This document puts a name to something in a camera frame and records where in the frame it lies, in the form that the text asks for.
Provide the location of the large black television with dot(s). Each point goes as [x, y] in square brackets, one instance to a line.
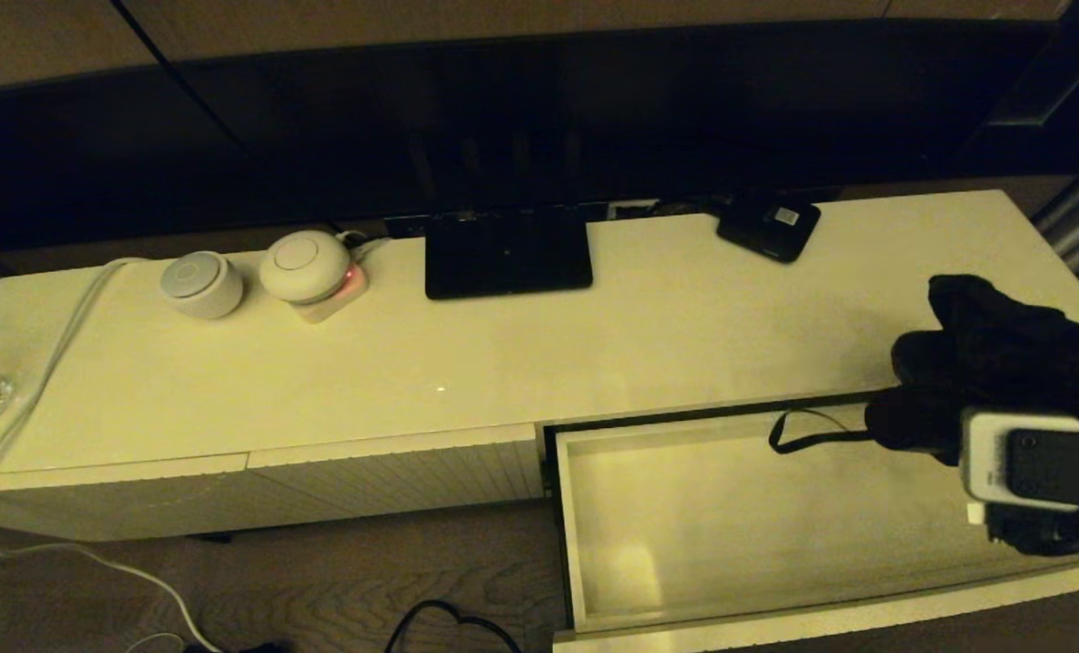
[503, 118]

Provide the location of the white round dome device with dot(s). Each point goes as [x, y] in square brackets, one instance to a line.
[304, 265]

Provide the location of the black box with white label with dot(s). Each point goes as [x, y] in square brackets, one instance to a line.
[766, 227]

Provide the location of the white cabinet drawer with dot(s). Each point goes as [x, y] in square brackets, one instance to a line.
[730, 508]

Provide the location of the white speaker with grey top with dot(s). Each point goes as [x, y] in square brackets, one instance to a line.
[200, 285]

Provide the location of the dark framed wall panel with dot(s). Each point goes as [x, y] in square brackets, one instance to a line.
[1047, 86]

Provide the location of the white ribbed cabinet front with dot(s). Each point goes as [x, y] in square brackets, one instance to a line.
[95, 503]
[394, 472]

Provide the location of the black umbrella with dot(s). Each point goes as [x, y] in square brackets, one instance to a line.
[993, 345]

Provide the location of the white wall socket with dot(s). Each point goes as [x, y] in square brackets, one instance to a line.
[630, 210]

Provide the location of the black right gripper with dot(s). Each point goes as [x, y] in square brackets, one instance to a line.
[1047, 531]

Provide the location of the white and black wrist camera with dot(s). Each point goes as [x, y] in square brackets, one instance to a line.
[993, 453]

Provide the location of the white power strip red light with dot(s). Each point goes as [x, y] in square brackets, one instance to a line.
[338, 307]

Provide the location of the black television base plate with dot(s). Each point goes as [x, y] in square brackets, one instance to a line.
[508, 258]

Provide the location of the white tv cabinet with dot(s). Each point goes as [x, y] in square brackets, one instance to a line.
[503, 363]

